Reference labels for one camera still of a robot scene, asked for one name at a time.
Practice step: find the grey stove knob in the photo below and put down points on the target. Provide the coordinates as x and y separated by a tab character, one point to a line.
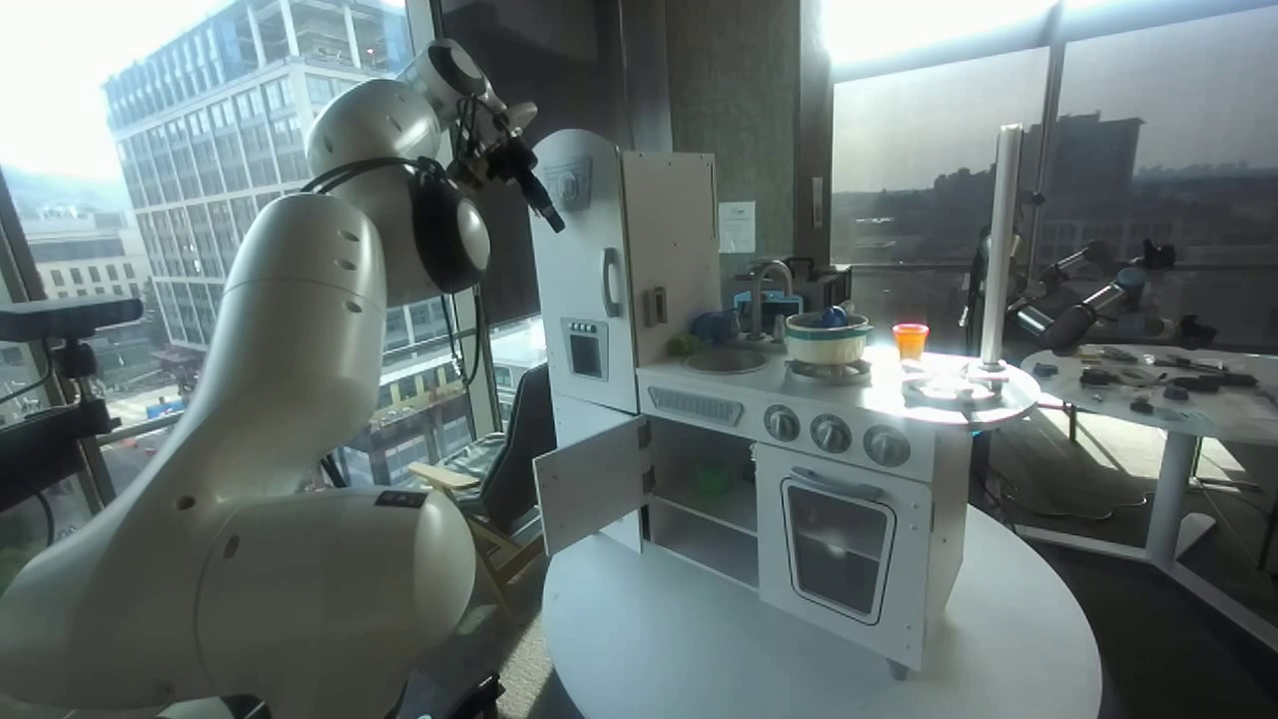
834	435
889	445
780	425

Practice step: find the white toy kitchen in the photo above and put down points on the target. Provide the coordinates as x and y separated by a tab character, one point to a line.
854	533

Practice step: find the small grey side hooks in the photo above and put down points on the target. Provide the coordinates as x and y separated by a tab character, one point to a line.
653	304

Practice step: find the grey toy sink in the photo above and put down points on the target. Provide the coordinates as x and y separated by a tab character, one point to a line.
724	359

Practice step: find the black articulated device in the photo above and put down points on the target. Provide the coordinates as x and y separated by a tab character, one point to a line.
1080	309

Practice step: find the grey toy faucet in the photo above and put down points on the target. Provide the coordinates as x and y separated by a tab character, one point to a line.
773	296

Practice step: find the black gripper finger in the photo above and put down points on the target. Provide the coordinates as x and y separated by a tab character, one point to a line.
544	190

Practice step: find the small white cupboard door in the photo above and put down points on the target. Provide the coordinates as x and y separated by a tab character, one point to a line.
595	484

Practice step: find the white oven door with window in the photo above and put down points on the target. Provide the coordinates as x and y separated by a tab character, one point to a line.
841	549

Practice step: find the small round white tabletop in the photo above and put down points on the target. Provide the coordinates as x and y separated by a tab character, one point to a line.
994	395

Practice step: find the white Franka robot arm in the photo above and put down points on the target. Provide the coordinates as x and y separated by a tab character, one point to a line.
266	505

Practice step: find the blue toy item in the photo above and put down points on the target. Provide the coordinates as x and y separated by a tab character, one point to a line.
721	324

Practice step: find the dark desk clutter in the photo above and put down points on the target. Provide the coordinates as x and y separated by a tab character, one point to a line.
1171	372

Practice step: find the white paper sheet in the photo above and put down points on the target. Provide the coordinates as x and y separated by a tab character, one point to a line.
736	231

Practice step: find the round white table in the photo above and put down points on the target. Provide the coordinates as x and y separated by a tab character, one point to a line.
694	640

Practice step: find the small translucent orange tumbler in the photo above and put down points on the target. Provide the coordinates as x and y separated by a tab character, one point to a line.
907	341

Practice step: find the white fridge door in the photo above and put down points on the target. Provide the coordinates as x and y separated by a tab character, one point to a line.
581	226

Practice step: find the white vertical pole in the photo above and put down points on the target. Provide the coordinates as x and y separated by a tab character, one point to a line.
1003	240

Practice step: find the black camera stand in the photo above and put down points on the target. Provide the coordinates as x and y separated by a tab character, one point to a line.
62	323

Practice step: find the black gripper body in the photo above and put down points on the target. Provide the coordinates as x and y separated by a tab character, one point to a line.
501	146

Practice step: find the wooden folding chair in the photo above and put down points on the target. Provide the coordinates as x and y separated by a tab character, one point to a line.
480	533

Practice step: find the white desk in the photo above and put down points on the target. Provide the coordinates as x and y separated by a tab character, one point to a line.
1171	400

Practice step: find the black chair backrest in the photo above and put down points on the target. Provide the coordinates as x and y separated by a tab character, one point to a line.
520	452

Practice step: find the white pot with teal rim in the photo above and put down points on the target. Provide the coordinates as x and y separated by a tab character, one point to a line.
826	341

